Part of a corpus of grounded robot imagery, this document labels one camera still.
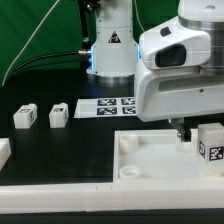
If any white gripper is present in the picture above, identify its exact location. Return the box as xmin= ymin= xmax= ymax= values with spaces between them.
xmin=134 ymin=60 xmax=224 ymax=141

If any white square tabletop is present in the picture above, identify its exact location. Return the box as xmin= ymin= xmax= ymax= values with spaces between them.
xmin=113 ymin=129 xmax=224 ymax=181

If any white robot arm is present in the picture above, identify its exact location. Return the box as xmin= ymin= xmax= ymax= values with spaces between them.
xmin=84 ymin=0 xmax=224 ymax=140

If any white sheet with tags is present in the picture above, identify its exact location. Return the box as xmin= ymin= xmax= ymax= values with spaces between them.
xmin=74 ymin=97 xmax=136 ymax=118

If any white L-shaped fence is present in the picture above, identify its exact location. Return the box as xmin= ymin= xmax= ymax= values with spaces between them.
xmin=0 ymin=175 xmax=224 ymax=214

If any green backdrop curtain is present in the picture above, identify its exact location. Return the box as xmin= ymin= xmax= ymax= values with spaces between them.
xmin=0 ymin=0 xmax=179 ymax=84

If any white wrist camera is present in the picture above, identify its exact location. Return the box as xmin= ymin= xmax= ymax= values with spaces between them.
xmin=139 ymin=17 xmax=211 ymax=70

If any black cable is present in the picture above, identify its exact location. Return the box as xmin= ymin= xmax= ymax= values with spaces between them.
xmin=6 ymin=0 xmax=93 ymax=81

